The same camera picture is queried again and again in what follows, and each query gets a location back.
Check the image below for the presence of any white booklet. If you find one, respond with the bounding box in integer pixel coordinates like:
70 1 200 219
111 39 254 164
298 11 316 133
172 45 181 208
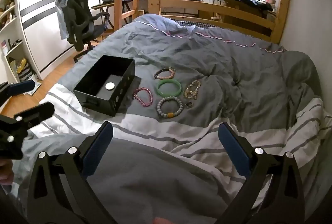
24 79 42 96

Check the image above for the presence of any pink and dark bead bracelet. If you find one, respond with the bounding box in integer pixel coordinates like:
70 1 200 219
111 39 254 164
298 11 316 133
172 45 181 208
154 67 176 80

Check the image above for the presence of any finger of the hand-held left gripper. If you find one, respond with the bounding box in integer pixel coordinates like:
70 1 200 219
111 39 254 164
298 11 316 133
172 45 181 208
0 80 35 97
0 102 55 134

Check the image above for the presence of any grey white striped duvet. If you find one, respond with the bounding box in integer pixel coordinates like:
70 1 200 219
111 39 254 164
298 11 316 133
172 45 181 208
16 14 327 224

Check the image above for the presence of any white bookshelf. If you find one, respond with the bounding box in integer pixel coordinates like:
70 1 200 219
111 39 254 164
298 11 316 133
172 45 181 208
0 0 43 85

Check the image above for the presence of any yellow black striped bag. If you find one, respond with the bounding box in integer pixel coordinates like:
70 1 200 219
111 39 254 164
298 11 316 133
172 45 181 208
10 58 37 82

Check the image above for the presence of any person's left hand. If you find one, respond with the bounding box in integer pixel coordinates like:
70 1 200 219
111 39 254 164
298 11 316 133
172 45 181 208
0 159 14 186

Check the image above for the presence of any black rectangular box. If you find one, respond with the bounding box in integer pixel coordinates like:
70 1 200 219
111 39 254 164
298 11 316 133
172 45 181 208
73 55 135 117

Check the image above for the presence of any light denim garment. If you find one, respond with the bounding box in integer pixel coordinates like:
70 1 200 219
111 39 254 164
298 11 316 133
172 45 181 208
55 0 74 40

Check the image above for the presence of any green jade bangle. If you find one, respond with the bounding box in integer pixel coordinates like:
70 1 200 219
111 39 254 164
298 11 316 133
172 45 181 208
156 79 181 96

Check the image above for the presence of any black white checkered sheet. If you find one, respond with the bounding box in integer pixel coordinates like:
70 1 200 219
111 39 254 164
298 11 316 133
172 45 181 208
166 18 262 33

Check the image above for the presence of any wooden folding table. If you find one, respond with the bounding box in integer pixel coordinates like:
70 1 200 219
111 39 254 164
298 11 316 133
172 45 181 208
91 0 135 30

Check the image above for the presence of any black office chair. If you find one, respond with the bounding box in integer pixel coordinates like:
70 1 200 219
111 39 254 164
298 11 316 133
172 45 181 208
66 0 111 62

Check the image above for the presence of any grey bead bracelet orange bead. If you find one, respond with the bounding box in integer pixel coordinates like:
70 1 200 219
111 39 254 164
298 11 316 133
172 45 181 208
156 96 181 119

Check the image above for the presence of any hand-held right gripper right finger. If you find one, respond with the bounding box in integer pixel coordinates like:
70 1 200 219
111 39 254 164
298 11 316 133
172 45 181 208
210 122 306 224

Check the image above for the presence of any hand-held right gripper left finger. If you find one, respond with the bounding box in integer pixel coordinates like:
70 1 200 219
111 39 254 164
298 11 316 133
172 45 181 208
18 122 117 224

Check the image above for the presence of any pink crystal bracelet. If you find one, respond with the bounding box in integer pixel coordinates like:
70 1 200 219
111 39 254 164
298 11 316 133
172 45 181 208
133 87 153 106

